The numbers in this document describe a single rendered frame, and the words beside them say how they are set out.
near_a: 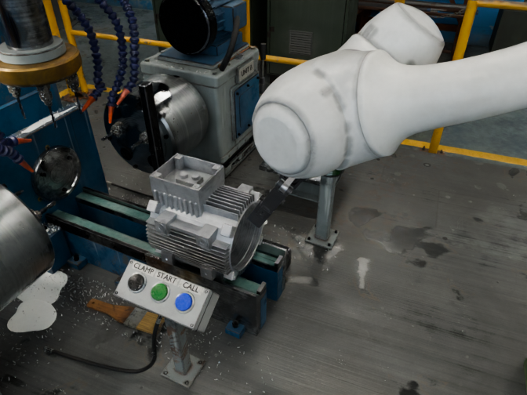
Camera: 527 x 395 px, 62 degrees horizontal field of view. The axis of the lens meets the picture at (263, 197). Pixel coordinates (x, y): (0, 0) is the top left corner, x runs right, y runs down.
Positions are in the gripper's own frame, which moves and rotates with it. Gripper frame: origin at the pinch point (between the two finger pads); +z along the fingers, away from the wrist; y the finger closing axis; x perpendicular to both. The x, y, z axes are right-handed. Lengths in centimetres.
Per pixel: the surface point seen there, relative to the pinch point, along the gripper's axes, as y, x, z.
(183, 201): -0.7, -13.6, 12.7
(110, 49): -313, -239, 271
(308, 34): -305, -59, 109
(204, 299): 16.7, 1.5, 8.2
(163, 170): -5.2, -21.7, 14.6
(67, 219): -1, -38, 49
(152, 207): 1.2, -18.2, 18.6
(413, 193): -69, 36, 20
